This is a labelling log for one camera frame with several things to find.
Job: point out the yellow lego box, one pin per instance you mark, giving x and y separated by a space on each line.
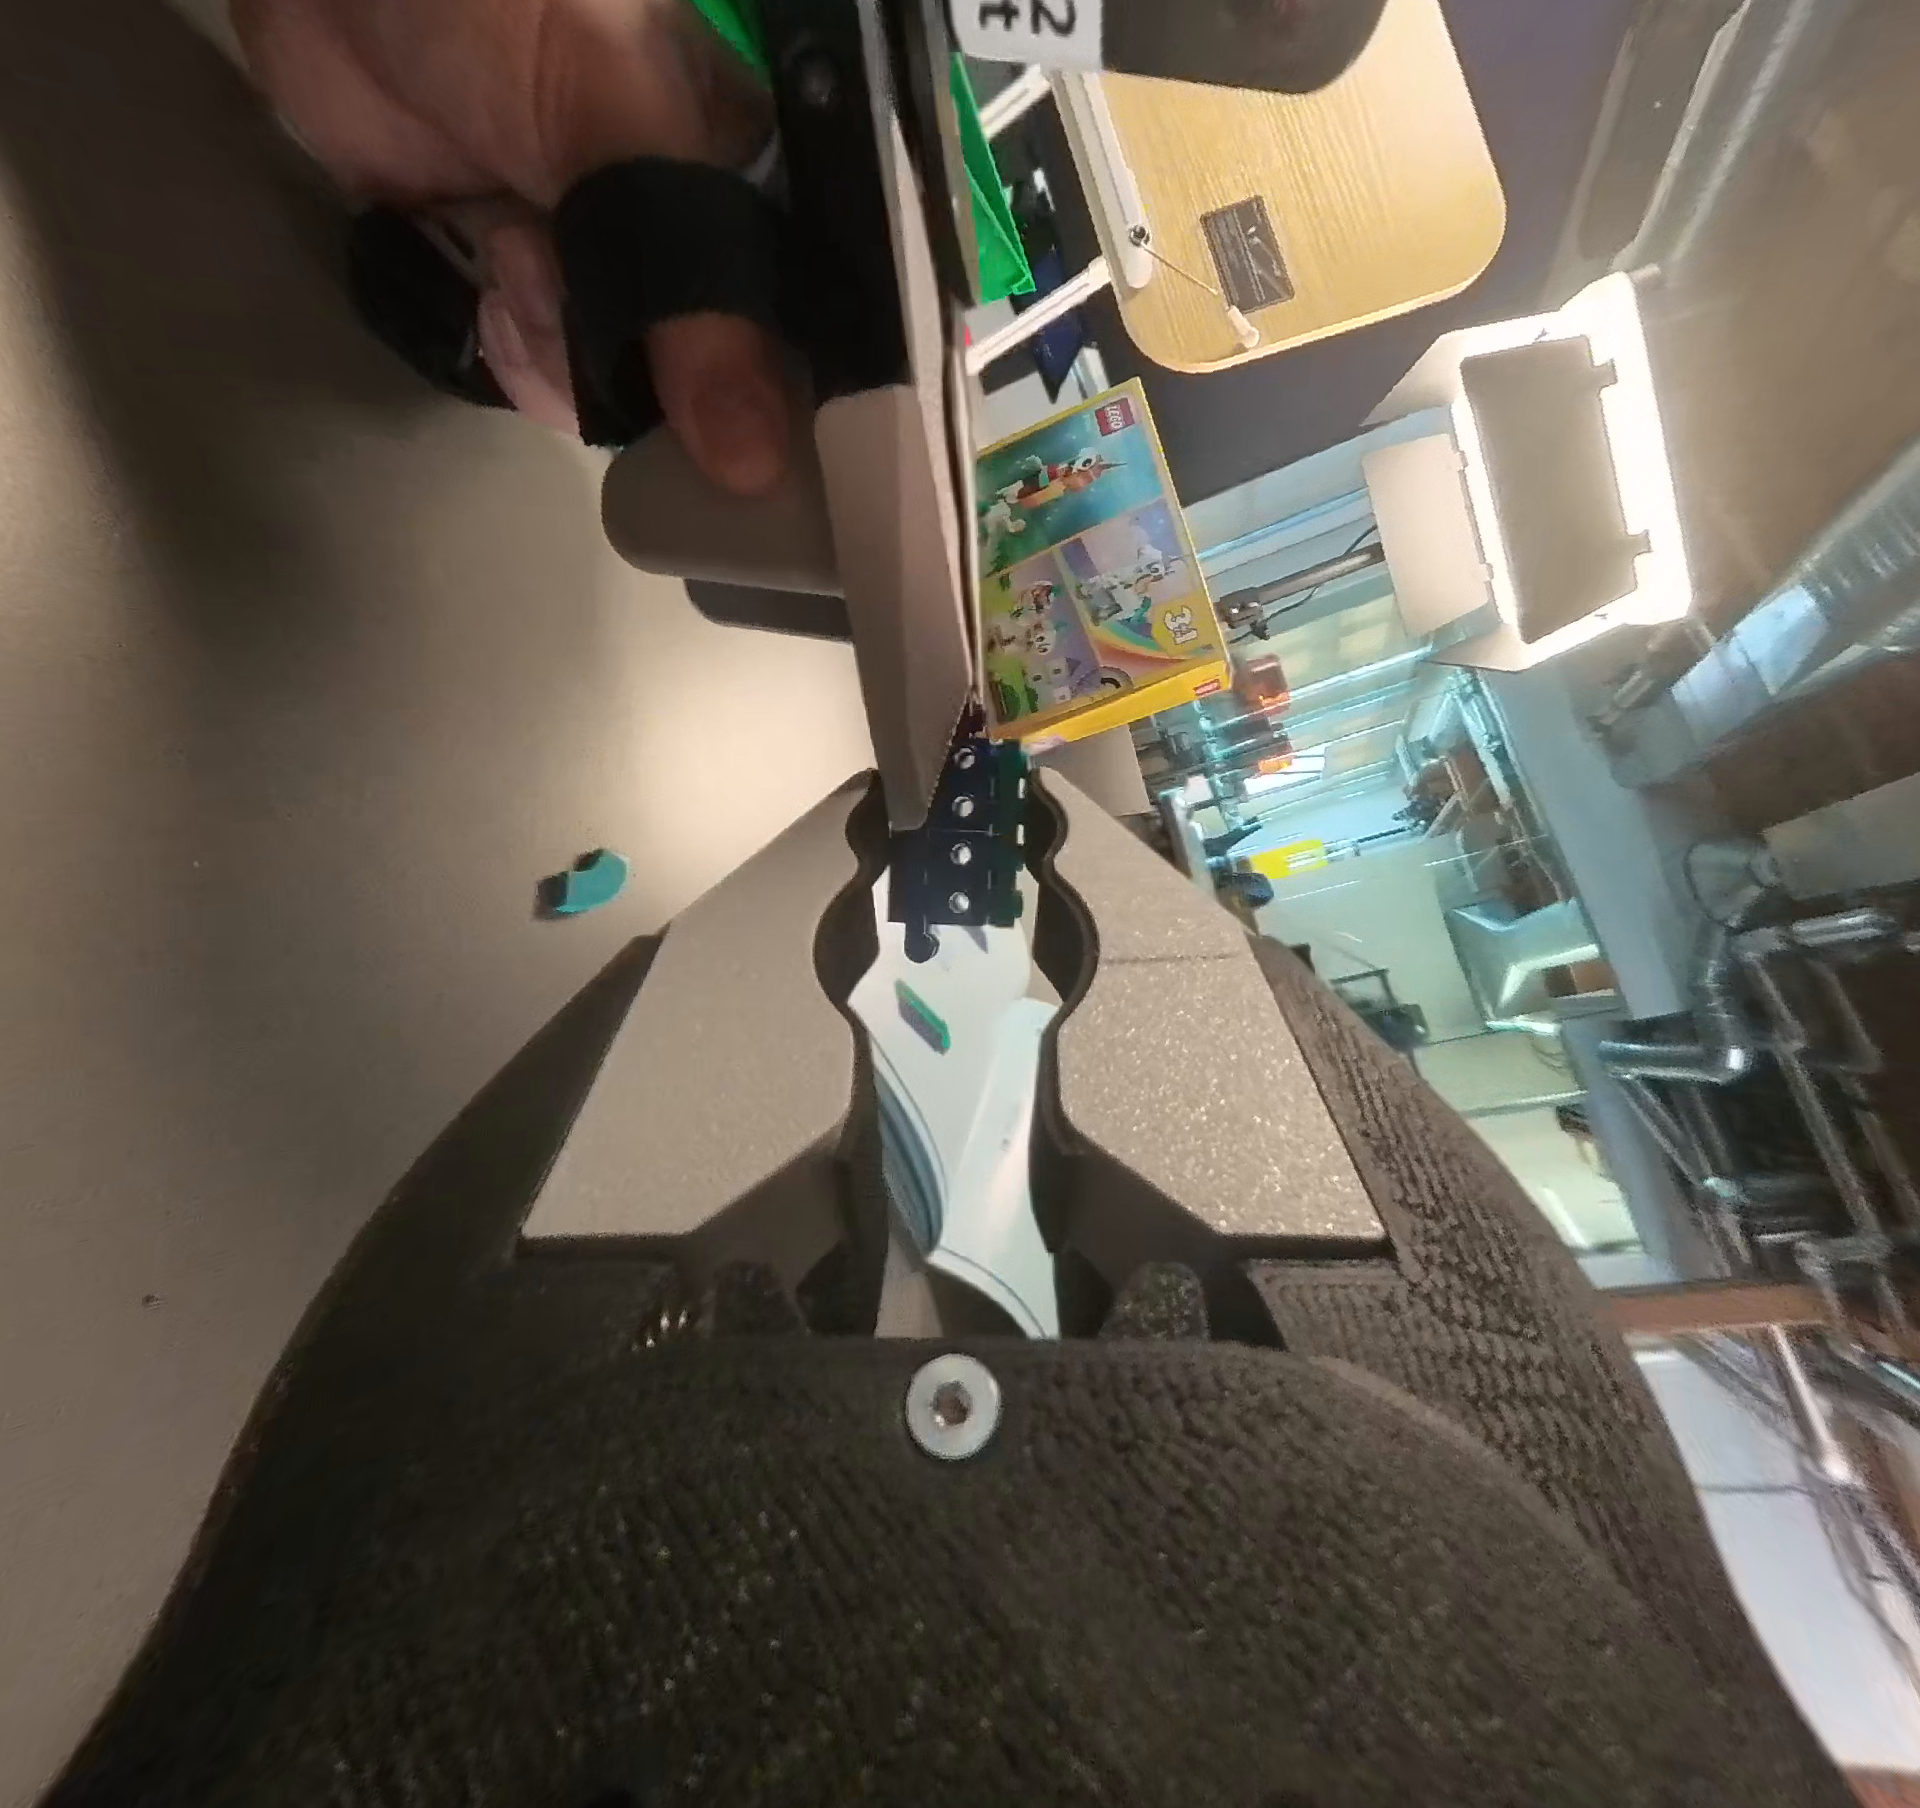
1079 563

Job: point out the person's left hand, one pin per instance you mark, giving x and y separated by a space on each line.
451 37

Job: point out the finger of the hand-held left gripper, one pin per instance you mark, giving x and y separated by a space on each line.
909 594

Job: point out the blue purple lego assembly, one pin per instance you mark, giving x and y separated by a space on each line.
938 862

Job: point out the teal curved lego piece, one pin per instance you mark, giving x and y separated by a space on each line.
588 886

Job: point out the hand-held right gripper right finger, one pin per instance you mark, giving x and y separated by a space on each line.
1214 1087

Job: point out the open pale blue instruction booklet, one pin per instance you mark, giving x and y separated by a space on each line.
976 1134

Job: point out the white ceiling light panel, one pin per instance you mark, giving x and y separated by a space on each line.
1560 487

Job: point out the light wooden panel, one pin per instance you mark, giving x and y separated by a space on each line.
1350 188

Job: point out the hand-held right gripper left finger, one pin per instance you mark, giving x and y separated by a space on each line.
690 1087

